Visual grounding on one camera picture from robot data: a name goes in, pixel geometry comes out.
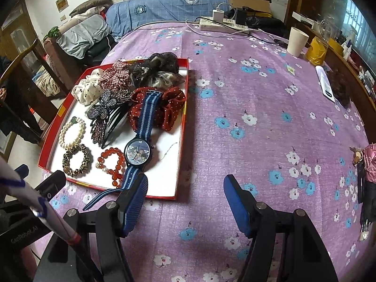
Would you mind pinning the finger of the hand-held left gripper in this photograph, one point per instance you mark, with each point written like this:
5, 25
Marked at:
21, 171
51, 185

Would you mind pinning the printed cloth bundle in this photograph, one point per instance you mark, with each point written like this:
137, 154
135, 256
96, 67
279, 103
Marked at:
47, 83

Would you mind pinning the grey folded cloth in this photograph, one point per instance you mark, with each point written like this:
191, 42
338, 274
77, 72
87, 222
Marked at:
83, 35

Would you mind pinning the white dotted scrunchie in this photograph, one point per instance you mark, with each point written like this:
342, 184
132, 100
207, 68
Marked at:
85, 91

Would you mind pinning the red dotted scrunchie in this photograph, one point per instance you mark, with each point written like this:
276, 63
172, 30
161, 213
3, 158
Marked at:
171, 105

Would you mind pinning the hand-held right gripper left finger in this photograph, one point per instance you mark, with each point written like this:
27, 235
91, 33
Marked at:
133, 208

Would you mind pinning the red plaid scrunchie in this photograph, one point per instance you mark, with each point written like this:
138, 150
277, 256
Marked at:
116, 76

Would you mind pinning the blue plaid bedding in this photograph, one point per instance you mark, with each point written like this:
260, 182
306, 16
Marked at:
164, 10

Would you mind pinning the black charger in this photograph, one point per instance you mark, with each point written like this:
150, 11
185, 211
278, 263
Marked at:
241, 16

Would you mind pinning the brown hair piece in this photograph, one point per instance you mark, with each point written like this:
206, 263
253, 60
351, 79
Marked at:
339, 88

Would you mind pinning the black bag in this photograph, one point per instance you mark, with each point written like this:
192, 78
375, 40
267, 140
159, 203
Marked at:
267, 25

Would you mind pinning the green plant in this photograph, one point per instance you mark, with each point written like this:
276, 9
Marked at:
52, 32

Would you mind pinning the white power strip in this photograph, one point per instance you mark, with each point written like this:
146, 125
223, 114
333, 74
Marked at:
223, 25

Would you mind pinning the leopard print scrunchie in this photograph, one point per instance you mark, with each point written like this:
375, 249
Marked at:
67, 161

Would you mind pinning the brown folded clothing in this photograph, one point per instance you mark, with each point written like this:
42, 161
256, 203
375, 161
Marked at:
91, 6

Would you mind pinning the black rhinestone hair claw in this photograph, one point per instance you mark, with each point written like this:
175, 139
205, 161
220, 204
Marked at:
102, 105

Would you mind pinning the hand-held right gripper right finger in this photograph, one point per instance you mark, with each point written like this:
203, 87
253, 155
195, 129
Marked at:
238, 205

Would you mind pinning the white tube with blue marks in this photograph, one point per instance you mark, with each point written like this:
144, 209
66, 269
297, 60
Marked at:
50, 214

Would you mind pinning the thin thread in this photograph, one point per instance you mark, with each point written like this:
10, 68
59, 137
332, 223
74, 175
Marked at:
167, 152

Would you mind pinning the beige paper cup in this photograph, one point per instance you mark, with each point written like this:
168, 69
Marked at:
296, 42

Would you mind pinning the white charger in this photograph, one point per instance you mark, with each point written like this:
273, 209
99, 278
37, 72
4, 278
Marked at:
218, 15

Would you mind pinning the black jacket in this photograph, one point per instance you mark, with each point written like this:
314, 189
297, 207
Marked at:
101, 50

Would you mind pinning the dark lace scrunchie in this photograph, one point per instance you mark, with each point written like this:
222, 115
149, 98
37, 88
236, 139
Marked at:
158, 64

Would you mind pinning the wooden chair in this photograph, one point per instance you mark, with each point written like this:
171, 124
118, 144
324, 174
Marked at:
26, 73

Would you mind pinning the yellow plastic bag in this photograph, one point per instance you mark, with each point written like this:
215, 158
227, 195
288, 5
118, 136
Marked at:
317, 51

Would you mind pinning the cardboard box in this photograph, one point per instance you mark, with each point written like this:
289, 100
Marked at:
249, 4

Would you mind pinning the yellow wall notice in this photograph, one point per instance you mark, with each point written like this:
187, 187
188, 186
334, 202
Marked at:
62, 3

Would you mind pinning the white small box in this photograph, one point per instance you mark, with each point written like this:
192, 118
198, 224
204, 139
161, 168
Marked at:
304, 20

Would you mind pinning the red shallow box tray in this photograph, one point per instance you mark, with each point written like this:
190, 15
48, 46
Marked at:
164, 170

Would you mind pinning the purple floral tablecloth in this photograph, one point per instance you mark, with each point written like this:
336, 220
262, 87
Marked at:
249, 100

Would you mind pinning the white lotion tube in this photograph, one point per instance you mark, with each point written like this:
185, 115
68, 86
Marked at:
325, 83

